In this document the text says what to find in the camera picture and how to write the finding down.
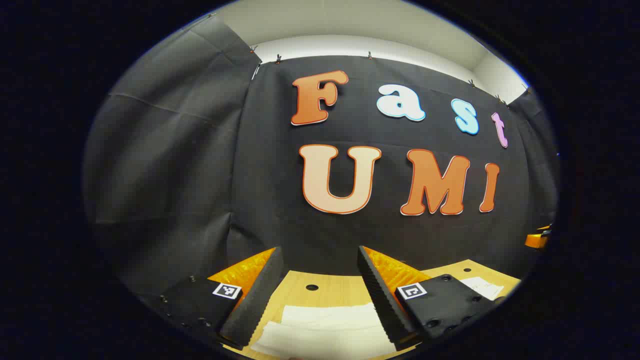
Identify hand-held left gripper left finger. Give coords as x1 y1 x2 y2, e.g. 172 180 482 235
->
159 246 285 351

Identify white jeans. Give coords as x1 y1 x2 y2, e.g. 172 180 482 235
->
248 302 398 360

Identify white paper sheet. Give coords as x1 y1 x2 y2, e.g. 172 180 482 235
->
459 276 505 301

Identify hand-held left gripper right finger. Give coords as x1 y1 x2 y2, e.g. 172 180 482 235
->
357 245 506 352

